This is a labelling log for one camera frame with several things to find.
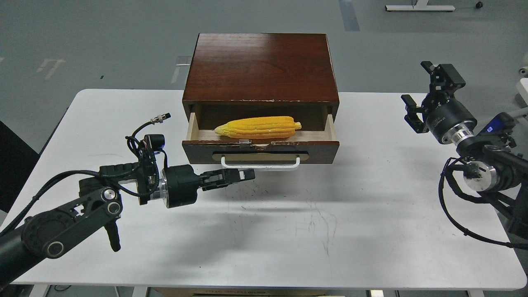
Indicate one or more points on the dark wooden cabinet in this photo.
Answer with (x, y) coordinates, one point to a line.
(257, 72)

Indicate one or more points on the wooden drawer with white handle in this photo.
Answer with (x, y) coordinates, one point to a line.
(305, 147)

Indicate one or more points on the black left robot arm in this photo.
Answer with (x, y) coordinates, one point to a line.
(28, 240)

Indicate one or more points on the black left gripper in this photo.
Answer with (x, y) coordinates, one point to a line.
(179, 184)

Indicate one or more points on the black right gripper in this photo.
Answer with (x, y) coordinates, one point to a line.
(450, 121)

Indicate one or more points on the yellow corn cob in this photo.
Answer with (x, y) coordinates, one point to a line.
(272, 127)

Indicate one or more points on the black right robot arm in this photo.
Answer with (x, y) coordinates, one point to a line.
(486, 171)

